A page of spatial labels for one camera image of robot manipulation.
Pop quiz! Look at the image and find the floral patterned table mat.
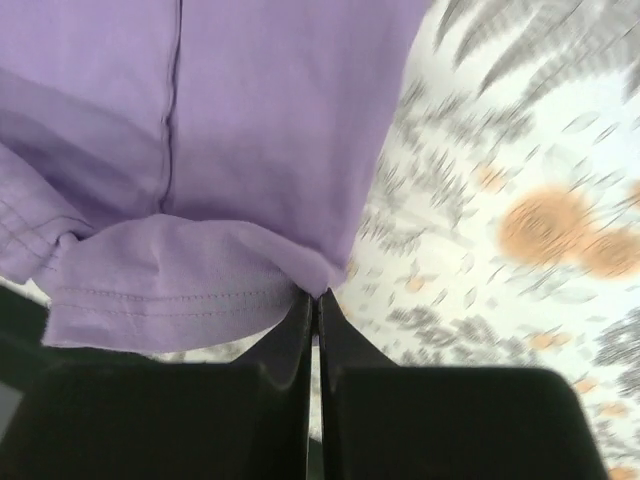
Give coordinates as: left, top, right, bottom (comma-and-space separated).
149, 0, 640, 480

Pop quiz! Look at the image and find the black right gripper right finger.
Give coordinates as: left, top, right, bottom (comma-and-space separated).
317, 293, 607, 479

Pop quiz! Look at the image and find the purple t shirt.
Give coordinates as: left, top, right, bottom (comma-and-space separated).
1, 1, 429, 353

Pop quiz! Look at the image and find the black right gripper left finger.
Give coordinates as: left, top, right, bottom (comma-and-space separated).
1, 294, 313, 479

